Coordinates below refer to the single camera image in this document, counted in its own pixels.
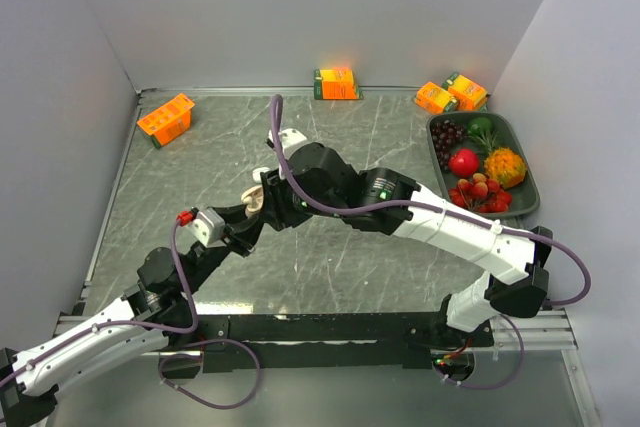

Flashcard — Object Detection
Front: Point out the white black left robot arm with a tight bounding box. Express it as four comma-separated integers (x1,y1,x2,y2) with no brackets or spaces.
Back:
1,205,263,426

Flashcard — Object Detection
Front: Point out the purple camera cable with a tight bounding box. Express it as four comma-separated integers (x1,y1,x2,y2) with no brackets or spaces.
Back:
269,93,591,308
0,208,200,391

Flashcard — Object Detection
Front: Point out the orange box centre back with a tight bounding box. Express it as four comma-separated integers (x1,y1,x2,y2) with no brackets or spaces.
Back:
313,69,363,101

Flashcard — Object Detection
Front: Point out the white earbud charging case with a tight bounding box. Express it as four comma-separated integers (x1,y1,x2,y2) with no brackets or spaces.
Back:
252,167,270,184

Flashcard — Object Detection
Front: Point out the red yellow cherry bunch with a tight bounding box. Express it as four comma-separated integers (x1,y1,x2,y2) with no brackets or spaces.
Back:
448,173,513,214

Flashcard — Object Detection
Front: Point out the green lime with leaves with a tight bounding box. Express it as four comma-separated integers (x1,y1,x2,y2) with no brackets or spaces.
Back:
467,117,500,154

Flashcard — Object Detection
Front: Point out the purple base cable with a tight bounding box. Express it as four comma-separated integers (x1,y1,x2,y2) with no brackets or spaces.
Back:
157,337,262,411
432,314,526,391

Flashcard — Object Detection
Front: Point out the orange spiky fruit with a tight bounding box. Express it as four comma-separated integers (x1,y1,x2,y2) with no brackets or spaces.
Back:
484,147,527,190

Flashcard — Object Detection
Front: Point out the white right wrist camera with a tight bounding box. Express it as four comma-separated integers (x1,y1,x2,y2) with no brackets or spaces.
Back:
278,128,309,158

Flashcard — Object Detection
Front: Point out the beige earbud charging case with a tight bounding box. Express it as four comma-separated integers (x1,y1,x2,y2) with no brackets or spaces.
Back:
240,185,264,217

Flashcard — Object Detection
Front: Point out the orange box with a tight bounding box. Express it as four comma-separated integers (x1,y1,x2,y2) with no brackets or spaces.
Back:
441,72,490,111
313,69,363,101
414,82,459,115
137,93,195,149

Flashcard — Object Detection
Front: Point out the dark green fruit tray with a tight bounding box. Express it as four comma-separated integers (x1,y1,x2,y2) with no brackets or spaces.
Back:
427,111,540,218

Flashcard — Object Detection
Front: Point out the orange box far left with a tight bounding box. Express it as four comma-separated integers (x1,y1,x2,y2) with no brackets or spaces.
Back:
137,93,195,149

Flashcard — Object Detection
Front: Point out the orange box right back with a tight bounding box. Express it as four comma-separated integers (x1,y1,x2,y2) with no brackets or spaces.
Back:
441,72,490,111

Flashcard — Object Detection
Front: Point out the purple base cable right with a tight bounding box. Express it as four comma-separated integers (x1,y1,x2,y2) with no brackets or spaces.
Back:
432,314,526,391

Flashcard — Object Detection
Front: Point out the dark purple grape bunch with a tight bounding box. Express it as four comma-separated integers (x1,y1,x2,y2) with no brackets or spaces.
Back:
430,120,467,172

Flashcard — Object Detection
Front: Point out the red apple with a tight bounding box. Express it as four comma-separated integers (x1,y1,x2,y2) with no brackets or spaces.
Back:
448,149,480,178

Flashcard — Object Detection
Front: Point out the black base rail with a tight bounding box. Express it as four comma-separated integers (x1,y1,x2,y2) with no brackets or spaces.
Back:
161,312,494,373

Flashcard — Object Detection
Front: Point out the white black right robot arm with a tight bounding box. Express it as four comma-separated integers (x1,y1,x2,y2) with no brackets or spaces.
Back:
253,142,550,346

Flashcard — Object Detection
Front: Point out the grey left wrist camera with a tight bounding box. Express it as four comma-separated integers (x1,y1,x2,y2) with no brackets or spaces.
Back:
188,207,226,248

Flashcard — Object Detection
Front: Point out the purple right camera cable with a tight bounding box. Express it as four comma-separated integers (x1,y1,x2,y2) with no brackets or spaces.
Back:
269,93,591,308

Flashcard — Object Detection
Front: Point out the orange box right front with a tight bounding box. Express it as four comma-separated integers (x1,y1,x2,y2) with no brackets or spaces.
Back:
414,82,459,115

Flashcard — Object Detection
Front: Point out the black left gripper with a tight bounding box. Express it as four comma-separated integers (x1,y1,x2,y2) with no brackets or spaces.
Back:
180,198,263,293

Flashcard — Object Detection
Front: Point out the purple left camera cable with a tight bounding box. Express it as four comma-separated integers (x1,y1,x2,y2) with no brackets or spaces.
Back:
0,208,200,391

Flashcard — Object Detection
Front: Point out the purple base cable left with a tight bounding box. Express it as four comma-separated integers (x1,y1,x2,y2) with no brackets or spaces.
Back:
157,337,262,411

